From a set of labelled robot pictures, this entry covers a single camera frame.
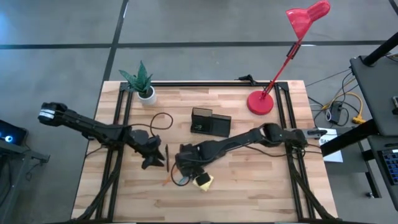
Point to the black aluminium table frame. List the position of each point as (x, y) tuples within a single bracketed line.
[(217, 84)]

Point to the white paper sheet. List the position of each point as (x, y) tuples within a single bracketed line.
[(334, 155)]

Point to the black tablet with blue light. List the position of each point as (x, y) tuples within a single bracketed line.
[(11, 132)]

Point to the yellow sticky note pad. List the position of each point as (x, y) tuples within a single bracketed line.
[(205, 188)]

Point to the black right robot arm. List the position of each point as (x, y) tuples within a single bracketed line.
[(236, 140)]

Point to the black pole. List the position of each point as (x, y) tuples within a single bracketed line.
[(381, 49)]

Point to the red desk lamp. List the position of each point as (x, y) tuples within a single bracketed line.
[(260, 102)]

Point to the black mesh desk organizer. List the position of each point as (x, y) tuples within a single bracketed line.
[(217, 126)]

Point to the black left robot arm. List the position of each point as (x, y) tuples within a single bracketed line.
[(90, 127)]

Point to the black floor stand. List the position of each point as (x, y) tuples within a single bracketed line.
[(18, 174)]

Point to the black diagonal beam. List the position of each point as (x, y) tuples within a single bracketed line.
[(348, 140)]

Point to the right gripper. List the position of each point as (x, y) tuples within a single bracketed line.
[(189, 158)]

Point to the laptop keyboard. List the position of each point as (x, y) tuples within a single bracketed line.
[(390, 166)]

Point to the black power adapter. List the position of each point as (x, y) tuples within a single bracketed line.
[(335, 112)]

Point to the dark grey desk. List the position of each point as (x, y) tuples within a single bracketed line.
[(379, 93)]

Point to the green snake plant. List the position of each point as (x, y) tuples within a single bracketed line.
[(141, 82)]

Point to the black power plug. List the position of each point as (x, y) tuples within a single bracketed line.
[(247, 79)]

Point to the black pen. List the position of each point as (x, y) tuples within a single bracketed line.
[(167, 158)]

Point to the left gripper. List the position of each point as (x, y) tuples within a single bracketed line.
[(146, 143)]

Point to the white round plant pot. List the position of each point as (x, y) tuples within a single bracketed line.
[(150, 99)]

